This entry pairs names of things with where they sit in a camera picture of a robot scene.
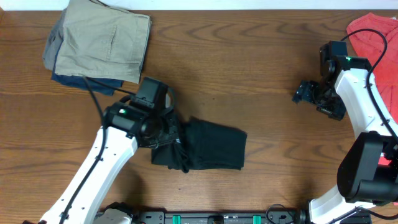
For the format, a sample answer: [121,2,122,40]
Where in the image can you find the black t-shirt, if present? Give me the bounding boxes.
[151,118,247,173]

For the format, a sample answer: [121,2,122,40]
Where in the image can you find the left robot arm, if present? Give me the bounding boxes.
[39,100,178,224]

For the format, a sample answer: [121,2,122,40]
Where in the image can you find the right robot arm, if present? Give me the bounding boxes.
[293,54,397,223]

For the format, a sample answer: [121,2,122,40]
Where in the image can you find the red t-shirt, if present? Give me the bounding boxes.
[346,12,398,166]

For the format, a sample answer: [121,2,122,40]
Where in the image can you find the folded navy blue garment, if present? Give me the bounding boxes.
[43,57,123,96]

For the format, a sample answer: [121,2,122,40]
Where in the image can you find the folded khaki pants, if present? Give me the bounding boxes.
[55,0,152,83]

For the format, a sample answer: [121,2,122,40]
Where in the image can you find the folded grey garment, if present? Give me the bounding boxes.
[42,9,67,70]

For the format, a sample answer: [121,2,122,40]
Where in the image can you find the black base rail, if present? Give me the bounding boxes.
[93,202,373,224]

